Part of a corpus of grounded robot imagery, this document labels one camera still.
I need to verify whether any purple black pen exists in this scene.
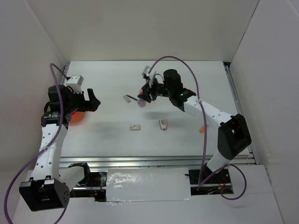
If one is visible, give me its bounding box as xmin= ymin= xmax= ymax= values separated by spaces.
xmin=126 ymin=95 xmax=138 ymax=101

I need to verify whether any pink mini stapler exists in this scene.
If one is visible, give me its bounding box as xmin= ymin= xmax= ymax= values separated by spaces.
xmin=159 ymin=119 xmax=168 ymax=131

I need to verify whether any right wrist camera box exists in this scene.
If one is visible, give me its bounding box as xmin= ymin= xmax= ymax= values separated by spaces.
xmin=142 ymin=66 xmax=156 ymax=81

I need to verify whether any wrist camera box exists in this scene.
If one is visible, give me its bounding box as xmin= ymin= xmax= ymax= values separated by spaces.
xmin=142 ymin=66 xmax=156 ymax=81
xmin=65 ymin=75 xmax=84 ymax=93

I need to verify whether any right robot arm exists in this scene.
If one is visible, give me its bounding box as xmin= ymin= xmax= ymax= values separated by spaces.
xmin=137 ymin=66 xmax=252 ymax=183

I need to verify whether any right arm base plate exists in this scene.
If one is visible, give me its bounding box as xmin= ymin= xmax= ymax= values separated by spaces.
xmin=185 ymin=168 xmax=233 ymax=196

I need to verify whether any aluminium right rail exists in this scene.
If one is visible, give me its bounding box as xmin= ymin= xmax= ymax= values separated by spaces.
xmin=223 ymin=62 xmax=261 ymax=165

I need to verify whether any orange round pen holder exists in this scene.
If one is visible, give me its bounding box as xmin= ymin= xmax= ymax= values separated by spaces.
xmin=70 ymin=111 xmax=85 ymax=124

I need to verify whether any staples box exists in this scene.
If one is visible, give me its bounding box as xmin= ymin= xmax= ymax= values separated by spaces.
xmin=129 ymin=124 xmax=141 ymax=131

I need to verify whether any white cover sheet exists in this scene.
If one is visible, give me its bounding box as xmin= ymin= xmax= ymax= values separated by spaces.
xmin=106 ymin=168 xmax=191 ymax=202

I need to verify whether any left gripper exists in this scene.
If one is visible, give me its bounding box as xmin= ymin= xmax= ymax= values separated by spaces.
xmin=64 ymin=88 xmax=100 ymax=113

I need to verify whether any beige eraser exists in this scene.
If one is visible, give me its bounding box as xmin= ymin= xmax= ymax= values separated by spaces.
xmin=123 ymin=95 xmax=131 ymax=103

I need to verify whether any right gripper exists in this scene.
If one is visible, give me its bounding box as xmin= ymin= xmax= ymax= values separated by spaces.
xmin=138 ymin=76 xmax=173 ymax=103

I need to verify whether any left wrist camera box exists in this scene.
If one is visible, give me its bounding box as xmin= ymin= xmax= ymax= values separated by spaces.
xmin=65 ymin=75 xmax=84 ymax=93

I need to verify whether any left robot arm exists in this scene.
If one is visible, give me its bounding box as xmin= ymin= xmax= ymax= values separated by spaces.
xmin=19 ymin=85 xmax=100 ymax=211

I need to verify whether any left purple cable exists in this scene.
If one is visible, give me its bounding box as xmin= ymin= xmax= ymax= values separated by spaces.
xmin=3 ymin=63 xmax=71 ymax=224

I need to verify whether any aluminium rail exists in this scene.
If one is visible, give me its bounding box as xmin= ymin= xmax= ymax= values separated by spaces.
xmin=58 ymin=155 xmax=255 ymax=169
xmin=223 ymin=62 xmax=261 ymax=165

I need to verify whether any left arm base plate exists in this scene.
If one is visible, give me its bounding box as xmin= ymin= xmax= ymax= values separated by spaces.
xmin=67 ymin=162 xmax=107 ymax=202

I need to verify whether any pink round container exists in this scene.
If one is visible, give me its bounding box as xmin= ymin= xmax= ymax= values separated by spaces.
xmin=137 ymin=97 xmax=147 ymax=108

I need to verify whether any orange highlighter marker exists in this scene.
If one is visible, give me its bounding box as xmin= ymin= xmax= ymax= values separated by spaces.
xmin=199 ymin=126 xmax=205 ymax=134

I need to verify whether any aluminium front rail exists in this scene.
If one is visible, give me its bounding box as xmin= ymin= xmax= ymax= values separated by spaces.
xmin=58 ymin=155 xmax=255 ymax=169

